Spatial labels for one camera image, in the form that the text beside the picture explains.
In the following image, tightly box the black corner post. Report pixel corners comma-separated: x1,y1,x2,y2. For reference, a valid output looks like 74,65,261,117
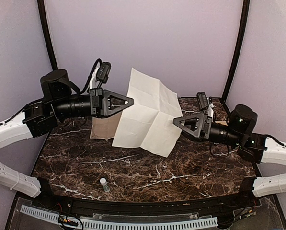
220,0,250,105
37,0,58,70

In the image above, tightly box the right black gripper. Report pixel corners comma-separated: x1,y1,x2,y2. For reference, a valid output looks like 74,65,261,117
172,113,243,147

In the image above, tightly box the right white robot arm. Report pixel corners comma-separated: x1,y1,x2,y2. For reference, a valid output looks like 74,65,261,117
173,104,286,208

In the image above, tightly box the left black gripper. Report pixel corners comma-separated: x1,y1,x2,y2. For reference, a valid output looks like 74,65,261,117
53,86,134,118

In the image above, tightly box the right black corner post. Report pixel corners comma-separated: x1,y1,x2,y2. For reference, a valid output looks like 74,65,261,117
220,0,250,105

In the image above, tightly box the beige lined stationery sheet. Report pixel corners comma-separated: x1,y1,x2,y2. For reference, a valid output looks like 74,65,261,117
90,112,122,140

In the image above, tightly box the left black corner post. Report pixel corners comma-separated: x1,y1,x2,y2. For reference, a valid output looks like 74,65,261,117
37,0,58,70

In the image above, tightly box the white letter paper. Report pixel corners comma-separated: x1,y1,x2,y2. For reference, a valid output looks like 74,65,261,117
112,69,183,157

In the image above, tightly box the white slotted cable duct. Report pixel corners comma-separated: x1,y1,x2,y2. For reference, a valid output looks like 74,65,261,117
20,205,218,230

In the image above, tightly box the brown kraft envelope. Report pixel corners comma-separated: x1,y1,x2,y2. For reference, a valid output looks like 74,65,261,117
215,121,228,126

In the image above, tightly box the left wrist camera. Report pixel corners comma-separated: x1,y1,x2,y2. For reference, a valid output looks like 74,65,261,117
86,58,111,92

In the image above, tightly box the black front frame rail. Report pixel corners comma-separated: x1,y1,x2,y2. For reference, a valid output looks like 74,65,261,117
30,184,261,218

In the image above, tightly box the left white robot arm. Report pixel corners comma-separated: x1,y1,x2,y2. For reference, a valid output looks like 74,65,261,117
0,69,134,209

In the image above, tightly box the small white-capped glue bottle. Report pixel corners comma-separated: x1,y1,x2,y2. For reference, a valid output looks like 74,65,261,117
100,178,110,192

